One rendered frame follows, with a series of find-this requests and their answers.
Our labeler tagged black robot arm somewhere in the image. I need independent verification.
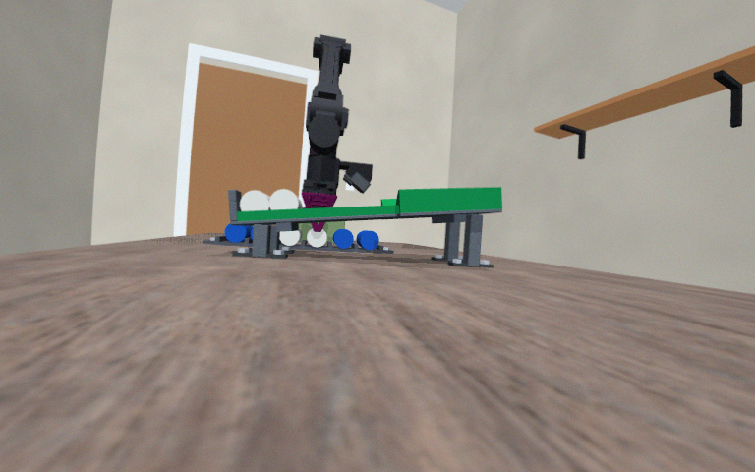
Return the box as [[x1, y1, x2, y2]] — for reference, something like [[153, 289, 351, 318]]
[[306, 34, 373, 194]]

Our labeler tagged white cylinder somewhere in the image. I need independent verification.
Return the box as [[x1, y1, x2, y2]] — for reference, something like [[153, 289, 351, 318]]
[[279, 228, 302, 246], [307, 229, 327, 247], [269, 189, 303, 209], [240, 190, 270, 211]]

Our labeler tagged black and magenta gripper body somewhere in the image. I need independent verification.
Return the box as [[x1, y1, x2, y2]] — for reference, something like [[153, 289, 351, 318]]
[[302, 155, 337, 195]]

